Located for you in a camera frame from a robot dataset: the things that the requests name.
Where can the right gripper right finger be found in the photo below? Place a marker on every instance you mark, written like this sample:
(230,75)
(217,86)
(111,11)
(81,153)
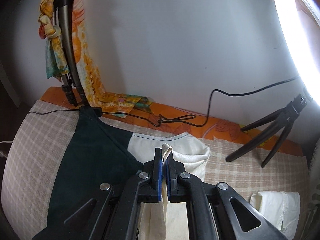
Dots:
(215,211)

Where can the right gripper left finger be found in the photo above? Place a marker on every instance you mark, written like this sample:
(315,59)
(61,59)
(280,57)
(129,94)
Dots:
(112,211)

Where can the cream folded pillowcase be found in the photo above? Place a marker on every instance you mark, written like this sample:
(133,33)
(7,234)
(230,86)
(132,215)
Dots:
(281,209)

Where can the beige checkered bed cover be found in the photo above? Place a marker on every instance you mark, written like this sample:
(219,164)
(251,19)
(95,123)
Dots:
(42,139)

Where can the orange floral bedsheet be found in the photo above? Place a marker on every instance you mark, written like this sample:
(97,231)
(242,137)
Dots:
(214,129)

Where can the orange floral scarf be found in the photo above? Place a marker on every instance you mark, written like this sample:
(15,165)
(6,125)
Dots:
(119,104)

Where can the small black tripod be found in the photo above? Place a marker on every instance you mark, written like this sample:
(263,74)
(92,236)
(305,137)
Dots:
(280,120)

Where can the folded grey tripod stand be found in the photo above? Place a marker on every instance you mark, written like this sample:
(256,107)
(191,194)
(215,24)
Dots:
(72,87)

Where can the white ring light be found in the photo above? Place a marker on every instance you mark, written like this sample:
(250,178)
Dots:
(299,21)

